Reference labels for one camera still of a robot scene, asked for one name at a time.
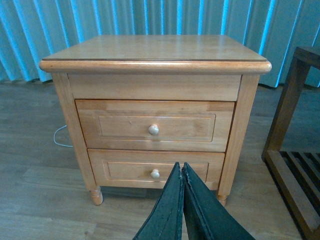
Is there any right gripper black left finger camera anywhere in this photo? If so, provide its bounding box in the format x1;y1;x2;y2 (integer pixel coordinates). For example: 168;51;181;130
133;162;184;240

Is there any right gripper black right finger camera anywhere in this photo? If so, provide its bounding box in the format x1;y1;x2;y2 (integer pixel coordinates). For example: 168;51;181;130
182;163;254;240

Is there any wooden drawer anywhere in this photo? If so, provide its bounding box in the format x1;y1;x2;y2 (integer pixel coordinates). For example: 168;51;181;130
75;99;235;152
88;149;225;190

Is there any lower drawer round knob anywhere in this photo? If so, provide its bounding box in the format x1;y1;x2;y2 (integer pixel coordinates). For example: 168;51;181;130
150;169;160;179

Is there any drawer round knob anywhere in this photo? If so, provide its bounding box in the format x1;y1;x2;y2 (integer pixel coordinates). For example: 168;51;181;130
148;124;160;136
150;169;160;179

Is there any upper drawer round knob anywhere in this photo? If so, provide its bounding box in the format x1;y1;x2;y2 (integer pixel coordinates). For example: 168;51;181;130
148;124;160;136

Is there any dark wooden rack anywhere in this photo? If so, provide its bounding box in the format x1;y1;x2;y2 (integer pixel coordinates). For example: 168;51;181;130
261;46;320;240

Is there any wooden nightstand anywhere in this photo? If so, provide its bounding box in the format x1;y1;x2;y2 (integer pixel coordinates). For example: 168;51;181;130
39;35;272;205

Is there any light grey curtain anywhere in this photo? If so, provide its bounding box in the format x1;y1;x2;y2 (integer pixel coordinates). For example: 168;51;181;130
0;0;320;87

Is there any white cable on floor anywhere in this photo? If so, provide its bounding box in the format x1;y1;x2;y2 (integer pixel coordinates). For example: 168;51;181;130
53;124;74;148

